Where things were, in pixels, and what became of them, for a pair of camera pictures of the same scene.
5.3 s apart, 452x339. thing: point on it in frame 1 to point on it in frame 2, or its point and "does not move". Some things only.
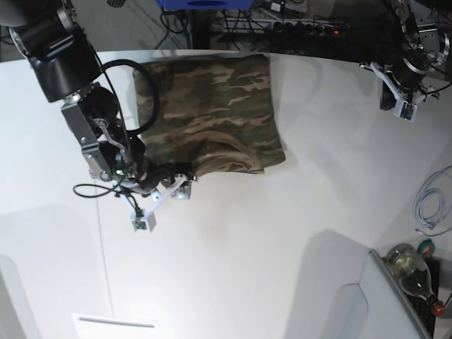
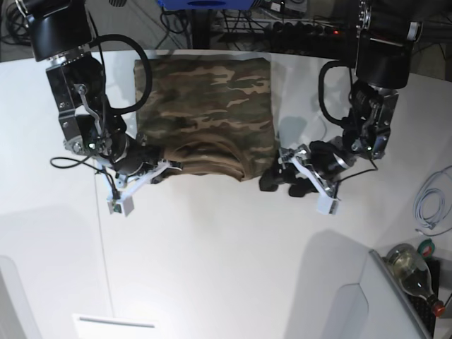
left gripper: x=150 y=176 to x=135 y=155
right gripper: x=408 y=73 to x=329 y=158
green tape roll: x=426 y=247 does not move
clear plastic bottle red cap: x=412 y=274 does not move
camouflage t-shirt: x=217 y=113 does not move
